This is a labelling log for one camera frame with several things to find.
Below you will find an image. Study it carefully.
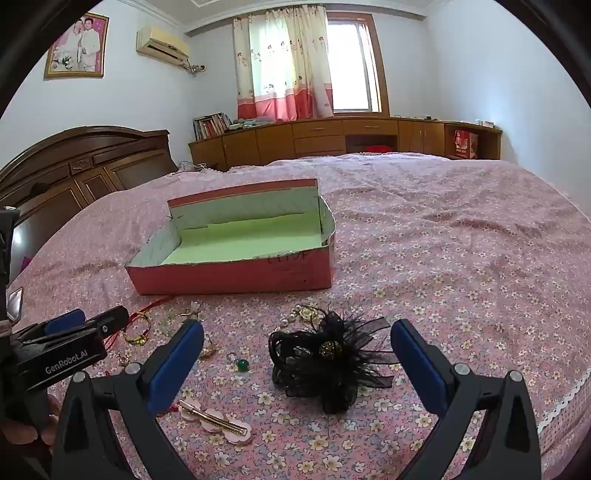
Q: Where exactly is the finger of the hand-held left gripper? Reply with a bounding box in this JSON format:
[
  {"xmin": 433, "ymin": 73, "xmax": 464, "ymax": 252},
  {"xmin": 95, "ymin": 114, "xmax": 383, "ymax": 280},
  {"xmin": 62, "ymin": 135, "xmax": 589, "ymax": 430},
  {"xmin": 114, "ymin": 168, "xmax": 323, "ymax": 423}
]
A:
[
  {"xmin": 85, "ymin": 305, "xmax": 131, "ymax": 334},
  {"xmin": 43, "ymin": 308, "xmax": 88, "ymax": 336}
]

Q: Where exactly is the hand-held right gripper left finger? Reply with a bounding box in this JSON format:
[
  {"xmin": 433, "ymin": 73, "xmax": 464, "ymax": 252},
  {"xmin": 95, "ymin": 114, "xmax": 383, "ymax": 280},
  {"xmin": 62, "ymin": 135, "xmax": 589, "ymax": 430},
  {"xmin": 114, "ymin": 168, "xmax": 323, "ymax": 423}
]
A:
[{"xmin": 51, "ymin": 318, "xmax": 206, "ymax": 480}]

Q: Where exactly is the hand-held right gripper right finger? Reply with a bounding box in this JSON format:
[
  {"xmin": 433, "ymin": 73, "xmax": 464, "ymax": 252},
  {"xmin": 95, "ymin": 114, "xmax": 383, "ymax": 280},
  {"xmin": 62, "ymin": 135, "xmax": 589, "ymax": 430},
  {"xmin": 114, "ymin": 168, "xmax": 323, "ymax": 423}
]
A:
[{"xmin": 392, "ymin": 318, "xmax": 542, "ymax": 480}]

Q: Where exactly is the red cord gold bracelet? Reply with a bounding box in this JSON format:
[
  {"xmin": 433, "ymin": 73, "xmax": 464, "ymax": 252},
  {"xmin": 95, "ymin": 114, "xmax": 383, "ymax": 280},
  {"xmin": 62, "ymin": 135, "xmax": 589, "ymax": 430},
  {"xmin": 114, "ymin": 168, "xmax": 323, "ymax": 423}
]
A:
[{"xmin": 105, "ymin": 298, "xmax": 174, "ymax": 347}]

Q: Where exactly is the white flower jewelry piece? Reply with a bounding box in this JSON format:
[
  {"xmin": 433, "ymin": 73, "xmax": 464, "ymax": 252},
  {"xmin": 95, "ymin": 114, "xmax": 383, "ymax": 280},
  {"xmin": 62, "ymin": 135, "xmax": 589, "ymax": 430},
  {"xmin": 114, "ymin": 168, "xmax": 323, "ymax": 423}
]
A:
[{"xmin": 178, "ymin": 301, "xmax": 206, "ymax": 322}]

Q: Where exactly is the pink flower hair clip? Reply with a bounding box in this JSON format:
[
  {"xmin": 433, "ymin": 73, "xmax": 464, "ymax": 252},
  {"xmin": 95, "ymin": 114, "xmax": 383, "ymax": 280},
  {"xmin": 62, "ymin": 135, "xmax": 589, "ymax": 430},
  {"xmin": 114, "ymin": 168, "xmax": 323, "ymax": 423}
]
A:
[{"xmin": 178, "ymin": 399, "xmax": 253, "ymax": 446}]

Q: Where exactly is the black feather hair accessory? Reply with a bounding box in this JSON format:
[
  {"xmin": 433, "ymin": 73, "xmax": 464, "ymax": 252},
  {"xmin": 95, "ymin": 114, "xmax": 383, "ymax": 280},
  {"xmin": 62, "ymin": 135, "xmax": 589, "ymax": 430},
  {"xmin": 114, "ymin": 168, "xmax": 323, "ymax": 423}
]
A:
[{"xmin": 268, "ymin": 308, "xmax": 400, "ymax": 415}]

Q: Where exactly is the pink cardboard box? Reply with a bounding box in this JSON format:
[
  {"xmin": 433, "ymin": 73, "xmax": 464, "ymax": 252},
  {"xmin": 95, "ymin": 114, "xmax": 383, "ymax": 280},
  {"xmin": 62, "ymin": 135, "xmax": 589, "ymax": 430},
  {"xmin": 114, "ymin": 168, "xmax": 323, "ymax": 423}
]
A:
[{"xmin": 124, "ymin": 178, "xmax": 336, "ymax": 296}]

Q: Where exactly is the person's left hand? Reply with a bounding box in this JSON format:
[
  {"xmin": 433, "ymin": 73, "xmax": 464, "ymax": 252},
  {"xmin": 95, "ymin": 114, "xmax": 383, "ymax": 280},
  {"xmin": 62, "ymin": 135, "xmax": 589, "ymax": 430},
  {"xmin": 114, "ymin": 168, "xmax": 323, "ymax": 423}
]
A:
[{"xmin": 0, "ymin": 394, "xmax": 63, "ymax": 462}]

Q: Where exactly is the pink floral bedspread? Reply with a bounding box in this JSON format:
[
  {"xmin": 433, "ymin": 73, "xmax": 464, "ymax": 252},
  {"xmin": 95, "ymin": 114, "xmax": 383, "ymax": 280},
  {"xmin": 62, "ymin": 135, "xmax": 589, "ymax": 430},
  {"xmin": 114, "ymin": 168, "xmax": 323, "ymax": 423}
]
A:
[{"xmin": 9, "ymin": 154, "xmax": 591, "ymax": 480}]

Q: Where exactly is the dark wooden headboard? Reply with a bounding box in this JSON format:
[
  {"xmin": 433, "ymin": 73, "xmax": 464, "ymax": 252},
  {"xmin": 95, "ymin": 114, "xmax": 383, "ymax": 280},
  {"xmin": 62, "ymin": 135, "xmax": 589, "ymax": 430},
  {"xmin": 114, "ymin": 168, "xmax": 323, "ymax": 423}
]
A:
[{"xmin": 0, "ymin": 126, "xmax": 179, "ymax": 274}]

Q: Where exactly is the row of books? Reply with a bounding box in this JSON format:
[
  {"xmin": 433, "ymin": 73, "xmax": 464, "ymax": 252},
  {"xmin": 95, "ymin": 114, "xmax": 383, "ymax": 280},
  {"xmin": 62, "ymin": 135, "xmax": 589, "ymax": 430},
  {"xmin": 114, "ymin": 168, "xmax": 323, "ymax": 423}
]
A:
[{"xmin": 193, "ymin": 112, "xmax": 232, "ymax": 141}]

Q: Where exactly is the white air conditioner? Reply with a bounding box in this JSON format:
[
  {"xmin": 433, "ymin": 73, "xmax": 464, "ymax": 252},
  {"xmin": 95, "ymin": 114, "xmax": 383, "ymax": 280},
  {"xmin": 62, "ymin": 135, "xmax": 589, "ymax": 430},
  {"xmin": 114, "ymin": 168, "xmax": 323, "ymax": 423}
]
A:
[{"xmin": 136, "ymin": 25, "xmax": 191, "ymax": 66}]

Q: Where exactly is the pink patterned curtain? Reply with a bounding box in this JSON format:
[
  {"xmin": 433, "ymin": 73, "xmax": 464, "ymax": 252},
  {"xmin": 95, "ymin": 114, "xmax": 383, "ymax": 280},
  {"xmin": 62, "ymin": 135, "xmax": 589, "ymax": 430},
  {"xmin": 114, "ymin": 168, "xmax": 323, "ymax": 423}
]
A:
[{"xmin": 232, "ymin": 6, "xmax": 334, "ymax": 122}]

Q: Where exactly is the wooden framed window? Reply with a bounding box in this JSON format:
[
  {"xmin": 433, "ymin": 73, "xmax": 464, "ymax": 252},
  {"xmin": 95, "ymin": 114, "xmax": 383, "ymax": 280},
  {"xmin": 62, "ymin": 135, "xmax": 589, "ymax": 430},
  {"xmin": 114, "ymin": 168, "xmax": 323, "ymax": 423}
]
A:
[{"xmin": 326, "ymin": 14, "xmax": 391, "ymax": 116}]

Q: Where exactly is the wooden wall cabinet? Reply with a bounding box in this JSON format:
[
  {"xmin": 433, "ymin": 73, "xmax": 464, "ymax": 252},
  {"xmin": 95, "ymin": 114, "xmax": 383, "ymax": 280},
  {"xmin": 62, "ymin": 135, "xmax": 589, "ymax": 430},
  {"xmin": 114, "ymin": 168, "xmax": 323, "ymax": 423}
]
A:
[{"xmin": 188, "ymin": 117, "xmax": 503, "ymax": 173}]

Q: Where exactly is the framed wall photo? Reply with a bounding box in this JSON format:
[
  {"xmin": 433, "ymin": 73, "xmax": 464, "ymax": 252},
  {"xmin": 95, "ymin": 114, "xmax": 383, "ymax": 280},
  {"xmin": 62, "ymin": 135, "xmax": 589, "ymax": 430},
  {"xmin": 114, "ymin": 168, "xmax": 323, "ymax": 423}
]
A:
[{"xmin": 44, "ymin": 11, "xmax": 110, "ymax": 79}]

